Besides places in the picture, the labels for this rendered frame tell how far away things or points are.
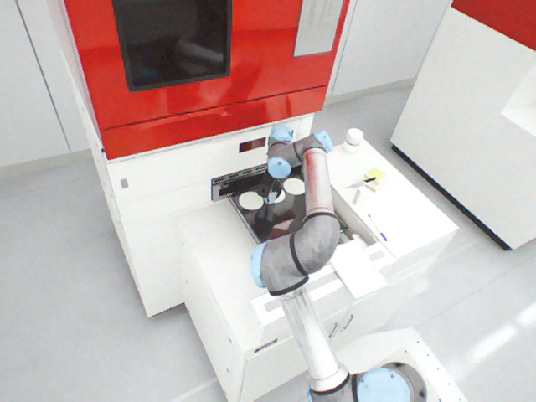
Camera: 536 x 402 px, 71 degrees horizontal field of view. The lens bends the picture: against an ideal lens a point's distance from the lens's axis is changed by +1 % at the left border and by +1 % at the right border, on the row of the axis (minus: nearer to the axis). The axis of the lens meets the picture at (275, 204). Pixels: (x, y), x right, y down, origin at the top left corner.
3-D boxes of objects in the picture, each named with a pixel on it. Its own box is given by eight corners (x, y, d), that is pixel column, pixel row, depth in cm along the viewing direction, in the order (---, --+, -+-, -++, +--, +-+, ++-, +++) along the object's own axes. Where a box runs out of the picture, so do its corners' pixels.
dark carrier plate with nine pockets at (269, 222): (230, 195, 155) (230, 194, 154) (299, 173, 169) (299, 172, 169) (270, 258, 136) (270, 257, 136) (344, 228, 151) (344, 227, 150)
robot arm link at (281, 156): (293, 155, 116) (292, 134, 124) (262, 168, 120) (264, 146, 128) (304, 172, 121) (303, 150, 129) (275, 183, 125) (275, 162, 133)
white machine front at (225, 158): (122, 228, 146) (100, 148, 117) (296, 173, 180) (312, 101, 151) (125, 234, 144) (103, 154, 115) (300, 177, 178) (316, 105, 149)
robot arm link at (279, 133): (270, 136, 124) (270, 121, 130) (266, 161, 132) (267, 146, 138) (293, 138, 125) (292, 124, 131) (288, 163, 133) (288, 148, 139)
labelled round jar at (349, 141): (339, 146, 175) (344, 130, 168) (351, 142, 178) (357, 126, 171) (348, 155, 171) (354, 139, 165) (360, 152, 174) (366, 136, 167)
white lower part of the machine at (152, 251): (115, 232, 243) (84, 130, 183) (230, 196, 277) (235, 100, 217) (149, 325, 204) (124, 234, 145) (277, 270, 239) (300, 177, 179)
